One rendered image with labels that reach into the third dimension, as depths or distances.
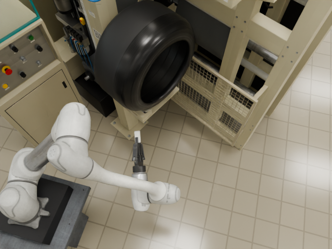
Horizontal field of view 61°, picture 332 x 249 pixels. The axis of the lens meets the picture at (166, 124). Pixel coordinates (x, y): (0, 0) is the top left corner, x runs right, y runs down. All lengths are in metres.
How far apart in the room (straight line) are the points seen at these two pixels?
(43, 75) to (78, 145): 1.04
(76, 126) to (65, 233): 0.88
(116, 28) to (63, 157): 0.68
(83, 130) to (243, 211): 1.74
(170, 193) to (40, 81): 1.23
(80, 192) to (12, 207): 0.46
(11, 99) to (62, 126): 0.94
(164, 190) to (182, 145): 1.25
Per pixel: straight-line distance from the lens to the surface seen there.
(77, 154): 1.18
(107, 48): 1.46
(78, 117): 1.24
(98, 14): 1.63
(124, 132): 2.75
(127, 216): 2.52
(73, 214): 1.93
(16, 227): 1.91
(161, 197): 1.48
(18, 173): 1.72
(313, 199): 2.83
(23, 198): 1.67
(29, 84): 2.13
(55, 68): 2.17
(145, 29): 1.41
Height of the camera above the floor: 2.46
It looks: 63 degrees down
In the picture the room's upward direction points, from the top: straight up
